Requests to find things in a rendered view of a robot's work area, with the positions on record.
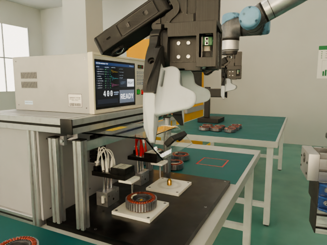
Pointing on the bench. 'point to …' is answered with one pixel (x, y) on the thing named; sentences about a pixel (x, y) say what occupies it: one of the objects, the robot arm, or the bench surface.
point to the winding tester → (67, 82)
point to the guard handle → (175, 138)
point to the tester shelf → (65, 120)
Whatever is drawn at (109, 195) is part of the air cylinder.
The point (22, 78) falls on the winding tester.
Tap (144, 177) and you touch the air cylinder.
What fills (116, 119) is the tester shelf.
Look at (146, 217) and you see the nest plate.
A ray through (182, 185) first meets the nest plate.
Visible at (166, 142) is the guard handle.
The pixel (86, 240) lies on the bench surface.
